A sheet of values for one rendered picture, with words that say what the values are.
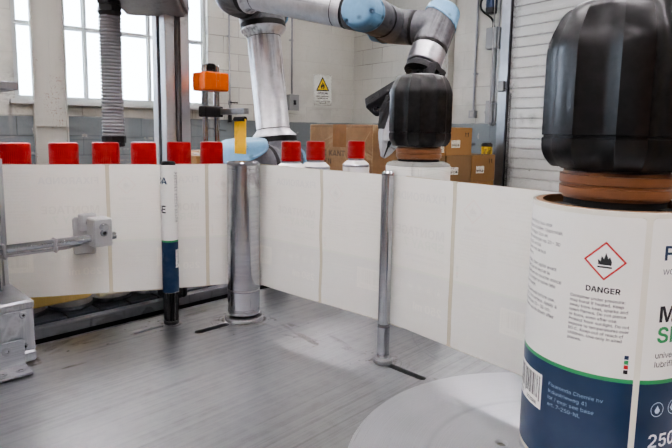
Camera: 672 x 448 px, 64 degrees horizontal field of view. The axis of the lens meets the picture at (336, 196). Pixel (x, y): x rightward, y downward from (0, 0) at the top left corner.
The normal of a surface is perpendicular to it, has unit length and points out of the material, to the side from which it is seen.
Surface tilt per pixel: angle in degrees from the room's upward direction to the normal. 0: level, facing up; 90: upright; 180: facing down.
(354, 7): 89
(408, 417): 0
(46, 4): 90
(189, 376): 0
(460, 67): 90
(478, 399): 0
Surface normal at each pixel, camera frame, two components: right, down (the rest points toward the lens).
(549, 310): -0.91, 0.04
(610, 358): -0.34, 0.11
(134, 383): 0.02, -0.99
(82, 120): 0.60, 0.11
